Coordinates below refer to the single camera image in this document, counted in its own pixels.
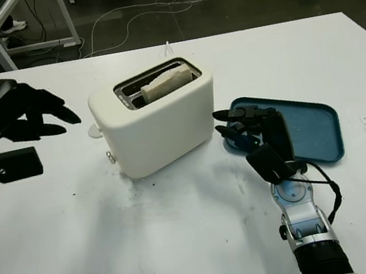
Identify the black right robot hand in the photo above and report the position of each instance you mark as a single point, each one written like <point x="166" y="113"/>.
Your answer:
<point x="276" y="134"/>

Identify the white toaster lever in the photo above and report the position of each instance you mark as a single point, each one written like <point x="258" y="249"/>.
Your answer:
<point x="95" y="131"/>

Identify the slice of white bread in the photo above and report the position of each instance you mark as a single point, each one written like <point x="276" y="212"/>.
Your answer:
<point x="166" y="83"/>

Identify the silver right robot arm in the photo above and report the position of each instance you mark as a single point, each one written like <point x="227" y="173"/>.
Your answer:
<point x="303" y="215"/>

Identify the blue plastic tray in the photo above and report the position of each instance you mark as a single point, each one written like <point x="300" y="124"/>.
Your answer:
<point x="312" y="128"/>

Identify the white two-slot toaster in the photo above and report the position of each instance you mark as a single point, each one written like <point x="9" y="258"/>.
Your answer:
<point x="160" y="130"/>

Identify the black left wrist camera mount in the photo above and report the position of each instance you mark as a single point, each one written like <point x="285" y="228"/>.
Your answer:
<point x="19" y="166"/>

